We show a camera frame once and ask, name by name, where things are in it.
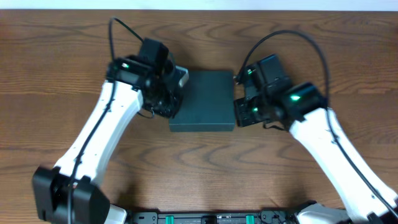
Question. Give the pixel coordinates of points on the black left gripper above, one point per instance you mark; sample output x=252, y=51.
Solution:
x=170, y=101

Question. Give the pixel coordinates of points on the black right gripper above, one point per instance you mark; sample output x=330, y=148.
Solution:
x=242, y=116

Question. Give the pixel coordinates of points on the dark green storage box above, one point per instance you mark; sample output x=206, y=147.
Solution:
x=208, y=103

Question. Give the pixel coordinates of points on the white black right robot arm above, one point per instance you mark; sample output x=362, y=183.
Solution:
x=305, y=114

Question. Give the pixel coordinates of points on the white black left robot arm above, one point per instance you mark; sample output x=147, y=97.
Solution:
x=70, y=191

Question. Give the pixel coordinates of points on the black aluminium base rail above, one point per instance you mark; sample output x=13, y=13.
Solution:
x=261, y=217

